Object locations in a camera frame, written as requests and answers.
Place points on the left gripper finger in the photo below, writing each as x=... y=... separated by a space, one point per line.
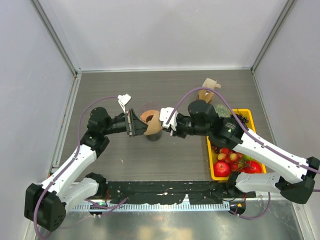
x=136 y=120
x=140 y=129

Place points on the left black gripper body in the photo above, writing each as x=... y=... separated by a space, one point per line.
x=130 y=127

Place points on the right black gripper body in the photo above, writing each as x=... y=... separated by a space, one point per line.
x=185 y=126

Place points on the round wooden dripper stand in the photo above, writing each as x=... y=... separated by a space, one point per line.
x=151 y=118

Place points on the brown paper coffee filter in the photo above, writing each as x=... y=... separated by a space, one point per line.
x=153 y=129

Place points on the glass coffee carafe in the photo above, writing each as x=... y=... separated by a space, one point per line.
x=154 y=137

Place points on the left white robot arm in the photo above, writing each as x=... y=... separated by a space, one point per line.
x=47 y=203

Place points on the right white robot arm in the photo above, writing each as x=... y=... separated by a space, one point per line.
x=293 y=177

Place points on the coffee filter paper pack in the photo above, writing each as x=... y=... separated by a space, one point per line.
x=205 y=94

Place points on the red grape bunch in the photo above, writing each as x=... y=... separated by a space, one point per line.
x=215 y=149

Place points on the green netted melon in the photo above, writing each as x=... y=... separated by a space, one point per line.
x=222 y=111

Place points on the yellow plastic fruit tray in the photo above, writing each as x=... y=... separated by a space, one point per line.
x=212 y=157

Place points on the red apple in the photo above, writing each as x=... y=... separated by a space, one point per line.
x=252 y=167
x=221 y=169

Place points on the dark purple grape bunch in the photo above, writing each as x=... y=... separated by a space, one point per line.
x=244 y=120

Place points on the light green apple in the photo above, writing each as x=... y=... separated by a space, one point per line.
x=247 y=158

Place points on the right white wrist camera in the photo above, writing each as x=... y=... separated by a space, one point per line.
x=168 y=118

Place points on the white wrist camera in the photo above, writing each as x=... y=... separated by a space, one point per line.
x=168 y=118
x=123 y=100

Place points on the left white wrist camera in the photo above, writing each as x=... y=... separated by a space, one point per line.
x=123 y=100

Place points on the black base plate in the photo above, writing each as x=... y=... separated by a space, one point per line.
x=170 y=192

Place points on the white slotted cable duct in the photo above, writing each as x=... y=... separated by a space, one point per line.
x=182 y=207

